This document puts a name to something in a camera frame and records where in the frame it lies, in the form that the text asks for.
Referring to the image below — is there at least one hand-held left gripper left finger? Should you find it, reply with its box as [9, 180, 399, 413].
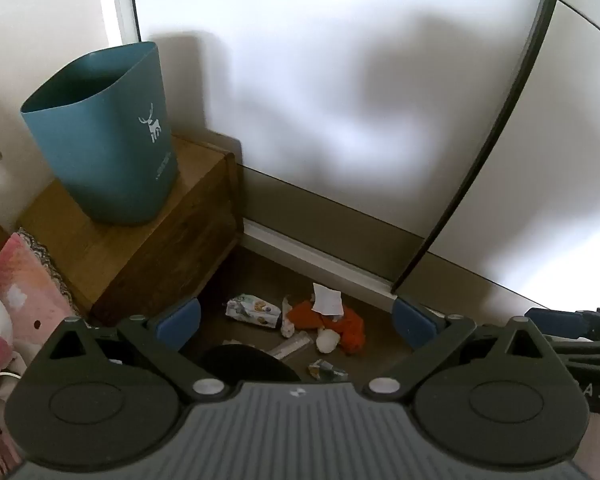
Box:
[40, 297, 231, 406]

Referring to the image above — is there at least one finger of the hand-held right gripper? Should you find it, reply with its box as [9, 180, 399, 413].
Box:
[524, 306, 600, 341]
[545, 337, 600, 368]

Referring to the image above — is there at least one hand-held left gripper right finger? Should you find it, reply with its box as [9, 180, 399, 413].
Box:
[364, 299, 556, 404]

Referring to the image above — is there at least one red foam fruit net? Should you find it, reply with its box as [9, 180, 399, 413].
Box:
[325, 307, 367, 356]

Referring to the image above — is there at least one white paper tissue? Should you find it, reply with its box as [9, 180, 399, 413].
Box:
[312, 282, 345, 318]

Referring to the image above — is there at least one teal plastic waste bin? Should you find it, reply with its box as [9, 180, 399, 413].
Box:
[20, 41, 181, 227]

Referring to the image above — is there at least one white printed food wrapper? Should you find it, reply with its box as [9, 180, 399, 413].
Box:
[225, 294, 281, 331]

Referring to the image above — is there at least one wooden nightstand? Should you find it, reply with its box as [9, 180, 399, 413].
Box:
[17, 134, 245, 328]

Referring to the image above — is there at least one crumpled white tissue ball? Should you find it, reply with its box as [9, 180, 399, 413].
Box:
[315, 330, 342, 356]

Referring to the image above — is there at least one small crumpled printed wrapper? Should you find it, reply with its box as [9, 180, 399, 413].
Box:
[307, 359, 348, 382]

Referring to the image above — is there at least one twisted white wrapper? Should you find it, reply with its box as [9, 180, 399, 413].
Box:
[280, 297, 297, 339]

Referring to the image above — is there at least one pink patterned cushion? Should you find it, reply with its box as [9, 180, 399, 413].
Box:
[0, 230, 81, 346]

